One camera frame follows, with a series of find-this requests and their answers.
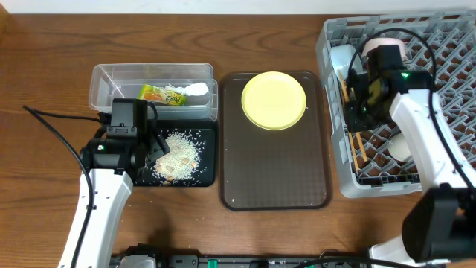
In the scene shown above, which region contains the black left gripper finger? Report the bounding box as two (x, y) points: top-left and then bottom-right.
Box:
(147, 143), (164, 164)
(152, 132), (170, 155)

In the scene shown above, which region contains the light blue bowl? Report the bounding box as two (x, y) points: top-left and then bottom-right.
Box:
(330, 45), (356, 81)

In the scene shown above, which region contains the green snack wrapper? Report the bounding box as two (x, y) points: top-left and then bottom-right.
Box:
(138, 84), (187, 106)

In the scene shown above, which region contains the white cup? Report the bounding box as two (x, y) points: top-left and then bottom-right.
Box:
(387, 133), (412, 162)

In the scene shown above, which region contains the wooden chopstick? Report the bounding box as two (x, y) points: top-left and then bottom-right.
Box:
(337, 71), (359, 172)
(347, 88), (368, 162)

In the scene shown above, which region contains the white pink rice bowl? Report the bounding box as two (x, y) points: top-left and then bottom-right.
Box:
(362, 37), (408, 61)

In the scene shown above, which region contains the white tissue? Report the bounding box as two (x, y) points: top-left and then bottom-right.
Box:
(165, 83), (209, 96)

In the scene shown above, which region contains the yellow plate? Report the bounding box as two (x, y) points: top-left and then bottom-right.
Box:
(241, 71), (306, 131)

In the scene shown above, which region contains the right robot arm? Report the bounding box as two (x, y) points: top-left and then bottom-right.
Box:
(346, 68), (475, 267)

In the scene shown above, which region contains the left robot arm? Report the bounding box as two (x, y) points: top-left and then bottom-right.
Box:
(59, 99), (170, 267)

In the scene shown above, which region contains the black waste tray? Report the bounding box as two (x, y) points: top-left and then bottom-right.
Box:
(134, 120), (216, 187)

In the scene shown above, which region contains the clear plastic waste bin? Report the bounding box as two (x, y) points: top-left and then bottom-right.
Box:
(89, 63), (218, 121)

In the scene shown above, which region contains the grey dishwasher rack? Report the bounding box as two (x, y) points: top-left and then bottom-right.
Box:
(315, 10), (475, 198)

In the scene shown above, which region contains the rice and nuts pile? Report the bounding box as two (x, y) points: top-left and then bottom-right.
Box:
(152, 129), (209, 186)

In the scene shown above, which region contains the brown serving tray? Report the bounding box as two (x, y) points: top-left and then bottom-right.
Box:
(218, 71), (332, 211)

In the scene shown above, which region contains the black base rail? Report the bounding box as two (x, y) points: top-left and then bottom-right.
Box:
(111, 243), (373, 268)

